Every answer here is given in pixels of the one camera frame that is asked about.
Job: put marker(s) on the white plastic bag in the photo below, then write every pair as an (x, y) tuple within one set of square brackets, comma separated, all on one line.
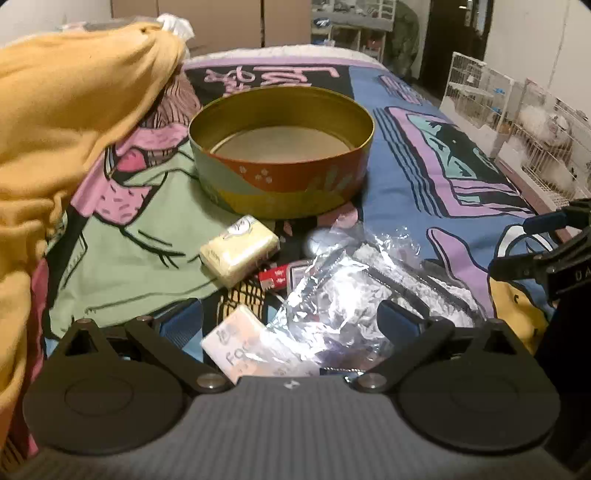
[(175, 25)]

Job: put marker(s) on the green jacket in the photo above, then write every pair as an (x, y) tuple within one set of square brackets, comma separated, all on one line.
[(405, 37)]

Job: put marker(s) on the small red packet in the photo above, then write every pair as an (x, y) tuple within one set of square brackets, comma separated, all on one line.
[(273, 278)]

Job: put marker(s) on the grey round object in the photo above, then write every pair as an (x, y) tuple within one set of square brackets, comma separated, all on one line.
[(318, 242)]

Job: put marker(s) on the crinkled clear plastic bag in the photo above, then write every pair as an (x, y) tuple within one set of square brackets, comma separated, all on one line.
[(330, 304)]

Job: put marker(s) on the round patterned tin container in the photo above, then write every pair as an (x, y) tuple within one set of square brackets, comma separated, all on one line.
[(277, 184)]

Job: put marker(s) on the storage shelf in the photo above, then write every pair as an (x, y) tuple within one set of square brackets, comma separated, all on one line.
[(355, 23)]

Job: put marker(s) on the clear bag with white contents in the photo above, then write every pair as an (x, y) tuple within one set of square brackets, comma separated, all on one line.
[(406, 272)]

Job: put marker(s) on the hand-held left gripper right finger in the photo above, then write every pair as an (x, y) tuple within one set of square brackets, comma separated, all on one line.
[(398, 319)]

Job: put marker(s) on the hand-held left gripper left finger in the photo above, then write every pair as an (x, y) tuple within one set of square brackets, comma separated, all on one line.
[(181, 323)]

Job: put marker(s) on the white packet with writing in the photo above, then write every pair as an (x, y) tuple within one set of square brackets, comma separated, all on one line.
[(235, 344)]

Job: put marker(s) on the yellow blanket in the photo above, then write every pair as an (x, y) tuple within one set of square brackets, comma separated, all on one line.
[(51, 115)]

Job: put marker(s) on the cardboard boxes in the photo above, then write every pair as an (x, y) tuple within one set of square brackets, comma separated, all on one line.
[(231, 21)]

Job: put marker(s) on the yellow tissue pack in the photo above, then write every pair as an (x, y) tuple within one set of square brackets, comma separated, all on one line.
[(240, 251)]

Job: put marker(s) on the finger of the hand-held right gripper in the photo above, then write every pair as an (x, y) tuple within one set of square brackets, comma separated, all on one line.
[(542, 222), (517, 268)]

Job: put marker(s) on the white fluffy animal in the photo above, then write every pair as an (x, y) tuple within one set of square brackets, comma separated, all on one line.
[(551, 122)]

